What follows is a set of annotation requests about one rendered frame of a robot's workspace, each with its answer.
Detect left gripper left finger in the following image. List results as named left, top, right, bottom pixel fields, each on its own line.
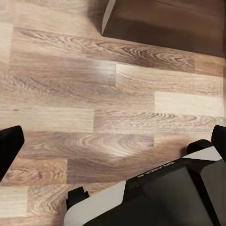
left=0, top=125, right=24, bottom=181

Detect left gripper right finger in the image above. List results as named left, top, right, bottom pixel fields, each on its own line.
left=211, top=125, right=226, bottom=163

